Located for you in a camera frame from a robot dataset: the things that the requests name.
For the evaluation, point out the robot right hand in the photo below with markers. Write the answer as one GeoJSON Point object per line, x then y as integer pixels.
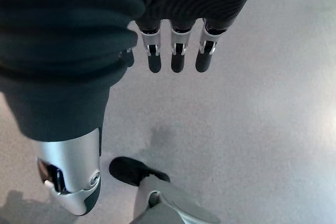
{"type": "Point", "coordinates": [78, 24]}

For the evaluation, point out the dark robot foot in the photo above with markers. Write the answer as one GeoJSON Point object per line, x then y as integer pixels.
{"type": "Point", "coordinates": [134, 170]}

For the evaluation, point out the silver robot leg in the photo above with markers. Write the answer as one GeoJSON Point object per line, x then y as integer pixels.
{"type": "Point", "coordinates": [168, 203]}

